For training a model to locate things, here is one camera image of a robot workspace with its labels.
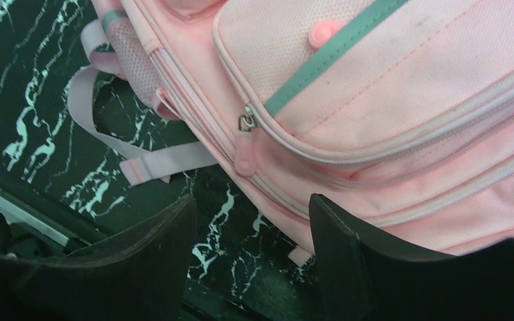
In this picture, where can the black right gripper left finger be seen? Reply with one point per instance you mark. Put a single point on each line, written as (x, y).
(137, 274)

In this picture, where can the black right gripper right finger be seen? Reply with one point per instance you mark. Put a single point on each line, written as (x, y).
(368, 274)

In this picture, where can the pink student backpack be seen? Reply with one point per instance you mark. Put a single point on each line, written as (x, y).
(401, 112)

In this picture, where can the aluminium rail frame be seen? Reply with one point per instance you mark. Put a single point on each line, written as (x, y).
(30, 233)

